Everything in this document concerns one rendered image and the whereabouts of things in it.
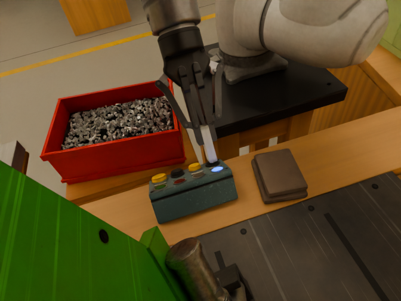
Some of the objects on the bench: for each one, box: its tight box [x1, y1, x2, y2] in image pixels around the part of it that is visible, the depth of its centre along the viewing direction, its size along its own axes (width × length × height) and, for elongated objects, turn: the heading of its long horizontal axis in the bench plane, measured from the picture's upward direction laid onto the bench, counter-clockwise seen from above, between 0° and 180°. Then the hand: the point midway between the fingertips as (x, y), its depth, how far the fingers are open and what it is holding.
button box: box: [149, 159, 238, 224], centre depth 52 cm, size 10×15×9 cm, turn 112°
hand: (207, 143), depth 52 cm, fingers closed
